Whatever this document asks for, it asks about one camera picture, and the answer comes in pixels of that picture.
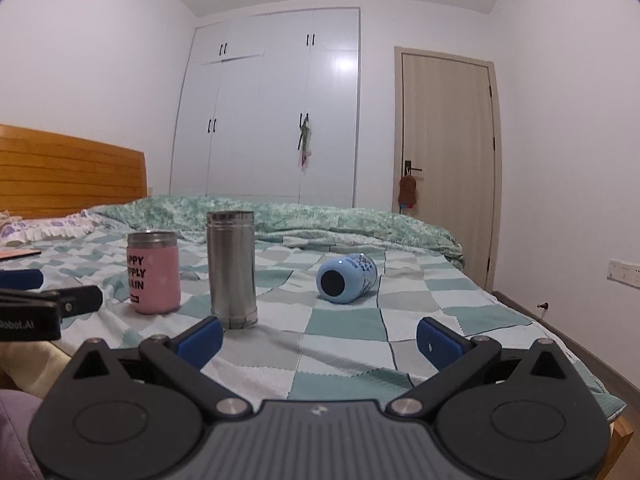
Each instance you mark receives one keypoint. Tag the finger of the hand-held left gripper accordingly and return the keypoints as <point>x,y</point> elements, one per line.
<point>19,280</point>
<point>80,300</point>

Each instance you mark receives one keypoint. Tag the cream cloth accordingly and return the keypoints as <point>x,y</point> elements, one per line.
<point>30,365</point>

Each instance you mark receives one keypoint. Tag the purple floral pillow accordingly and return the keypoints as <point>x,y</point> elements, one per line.
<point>55,227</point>

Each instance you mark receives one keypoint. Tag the wooden bed frame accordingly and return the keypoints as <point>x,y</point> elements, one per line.
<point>617,432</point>

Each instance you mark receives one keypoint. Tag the white wall socket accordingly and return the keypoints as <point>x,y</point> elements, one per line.
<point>624,272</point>

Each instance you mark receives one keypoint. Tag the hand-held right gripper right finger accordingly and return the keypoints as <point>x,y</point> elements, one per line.
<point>443,346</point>

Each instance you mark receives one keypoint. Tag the wooden headboard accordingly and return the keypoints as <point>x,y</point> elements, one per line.
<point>60,175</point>

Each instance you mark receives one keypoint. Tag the green patterned quilt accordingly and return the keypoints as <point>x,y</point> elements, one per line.
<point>325,225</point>

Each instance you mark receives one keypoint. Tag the checkered bed sheet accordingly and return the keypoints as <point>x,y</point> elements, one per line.
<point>340,340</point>

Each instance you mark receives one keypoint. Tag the light blue cup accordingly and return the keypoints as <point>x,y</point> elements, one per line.
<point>350,277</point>

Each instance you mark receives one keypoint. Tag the stainless steel cup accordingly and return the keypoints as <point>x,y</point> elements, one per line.
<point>232,275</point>

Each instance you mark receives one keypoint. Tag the beige wooden door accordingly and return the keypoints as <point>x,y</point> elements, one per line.
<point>447,160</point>

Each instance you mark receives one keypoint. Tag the pink cup with black print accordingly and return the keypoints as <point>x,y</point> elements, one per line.
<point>152,275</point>

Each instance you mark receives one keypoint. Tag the white wardrobe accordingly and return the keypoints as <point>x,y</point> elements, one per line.
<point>260,110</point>

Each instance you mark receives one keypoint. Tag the hanging ornament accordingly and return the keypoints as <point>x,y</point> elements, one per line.
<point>304,142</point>

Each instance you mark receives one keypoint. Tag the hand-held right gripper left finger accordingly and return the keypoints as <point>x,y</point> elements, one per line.
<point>199,344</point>

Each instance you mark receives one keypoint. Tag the purple cloth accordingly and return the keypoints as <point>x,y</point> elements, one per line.
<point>15,435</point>

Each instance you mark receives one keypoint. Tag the flat dark book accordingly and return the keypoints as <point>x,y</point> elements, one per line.
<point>17,254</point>

